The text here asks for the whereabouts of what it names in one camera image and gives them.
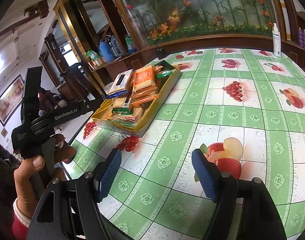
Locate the blue thermos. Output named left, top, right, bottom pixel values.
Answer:
left=99, top=41, right=114, bottom=62

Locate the grey-blue water bottle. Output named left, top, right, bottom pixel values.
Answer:
left=110, top=35, right=123, bottom=57

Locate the white spray bottle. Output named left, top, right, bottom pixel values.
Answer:
left=272, top=23, right=282, bottom=57

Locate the person's left forearm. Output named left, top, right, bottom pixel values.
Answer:
left=0, top=140, right=33, bottom=240

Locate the person's left hand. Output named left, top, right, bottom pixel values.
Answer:
left=14, top=133, right=76, bottom=218

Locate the pile of snack packets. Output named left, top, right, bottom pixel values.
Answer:
left=106, top=64, right=174, bottom=128

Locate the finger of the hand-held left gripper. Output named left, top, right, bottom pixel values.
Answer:
left=65, top=62, right=105, bottom=103

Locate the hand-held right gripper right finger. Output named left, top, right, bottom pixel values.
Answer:
left=191, top=148, right=287, bottom=240

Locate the green plastic bottle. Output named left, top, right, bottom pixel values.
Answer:
left=125, top=34, right=137, bottom=54

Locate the glass door cabinet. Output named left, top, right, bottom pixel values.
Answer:
left=54, top=0, right=110, bottom=63

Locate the blue-edged cracker packet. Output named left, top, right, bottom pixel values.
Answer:
left=106, top=69, right=134, bottom=99

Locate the yellow cardboard box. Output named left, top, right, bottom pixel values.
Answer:
left=91, top=64, right=182, bottom=138

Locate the framed wall painting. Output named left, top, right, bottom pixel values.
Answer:
left=0, top=74, right=25, bottom=127

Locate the brown wooden cabinet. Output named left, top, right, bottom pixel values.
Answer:
left=39, top=0, right=305, bottom=98

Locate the small black box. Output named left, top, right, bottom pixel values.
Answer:
left=156, top=45, right=166, bottom=60

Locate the floral glass panel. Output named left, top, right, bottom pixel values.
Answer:
left=105, top=0, right=287, bottom=47

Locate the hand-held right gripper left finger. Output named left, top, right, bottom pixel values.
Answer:
left=26, top=147, right=123, bottom=240

